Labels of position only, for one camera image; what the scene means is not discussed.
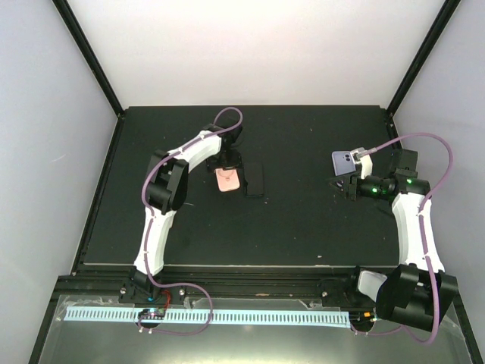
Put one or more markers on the black frame post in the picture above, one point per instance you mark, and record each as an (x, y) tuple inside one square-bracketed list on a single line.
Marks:
[(70, 20), (434, 33)]

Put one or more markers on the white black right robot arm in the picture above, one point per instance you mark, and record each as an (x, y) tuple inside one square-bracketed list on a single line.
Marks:
[(418, 292)]

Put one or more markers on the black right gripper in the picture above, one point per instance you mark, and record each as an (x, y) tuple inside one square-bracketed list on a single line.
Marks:
[(348, 180)]

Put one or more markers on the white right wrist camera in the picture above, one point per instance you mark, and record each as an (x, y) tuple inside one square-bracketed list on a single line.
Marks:
[(362, 162)]

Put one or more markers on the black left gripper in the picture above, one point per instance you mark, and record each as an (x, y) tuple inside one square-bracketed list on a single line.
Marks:
[(236, 162)]

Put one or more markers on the small circuit board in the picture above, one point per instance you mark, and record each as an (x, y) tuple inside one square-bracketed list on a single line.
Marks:
[(151, 314)]

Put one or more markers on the left black frame post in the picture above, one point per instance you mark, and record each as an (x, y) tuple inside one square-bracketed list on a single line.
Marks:
[(70, 20)]

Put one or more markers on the light blue slotted cable duct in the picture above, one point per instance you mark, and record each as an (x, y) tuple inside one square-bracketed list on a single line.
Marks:
[(215, 317)]

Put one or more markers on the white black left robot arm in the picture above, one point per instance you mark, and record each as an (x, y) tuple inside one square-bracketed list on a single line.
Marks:
[(165, 189)]

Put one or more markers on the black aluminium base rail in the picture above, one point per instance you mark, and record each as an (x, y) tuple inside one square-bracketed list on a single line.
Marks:
[(334, 286)]

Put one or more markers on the black phone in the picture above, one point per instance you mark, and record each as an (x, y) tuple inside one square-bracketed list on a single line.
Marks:
[(253, 179)]

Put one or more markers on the pink phone case with ring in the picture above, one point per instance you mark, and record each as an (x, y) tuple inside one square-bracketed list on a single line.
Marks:
[(227, 180)]

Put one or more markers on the right black frame post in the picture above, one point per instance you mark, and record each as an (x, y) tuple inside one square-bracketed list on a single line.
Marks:
[(434, 33)]

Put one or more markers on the lilac phone case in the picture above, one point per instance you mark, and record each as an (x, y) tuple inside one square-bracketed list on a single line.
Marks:
[(346, 162)]

